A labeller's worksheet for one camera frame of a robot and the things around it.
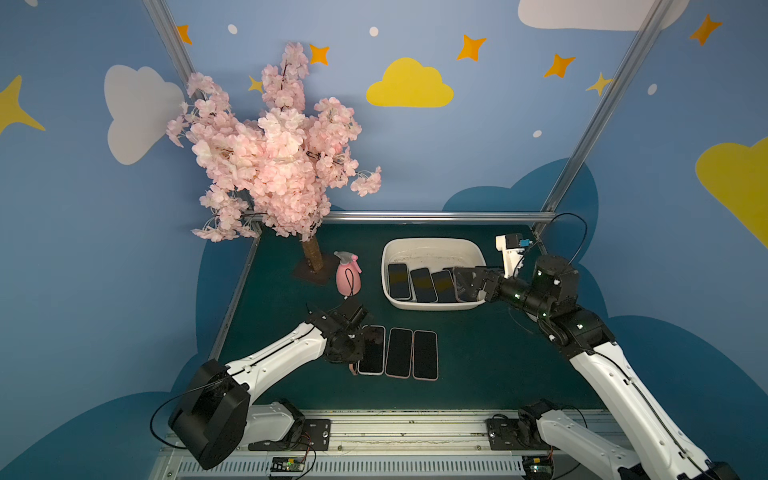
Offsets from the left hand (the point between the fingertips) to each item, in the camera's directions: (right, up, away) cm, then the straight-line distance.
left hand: (360, 352), depth 84 cm
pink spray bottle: (-6, +21, +16) cm, 27 cm away
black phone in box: (+20, +17, +18) cm, 32 cm away
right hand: (+27, +25, -15) cm, 40 cm away
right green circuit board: (+46, -25, -11) cm, 53 cm away
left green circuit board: (-17, -24, -12) cm, 31 cm away
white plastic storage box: (+26, +28, +27) cm, 47 cm away
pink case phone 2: (+19, -2, +4) cm, 20 cm away
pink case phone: (+11, -4, +2) cm, 12 cm away
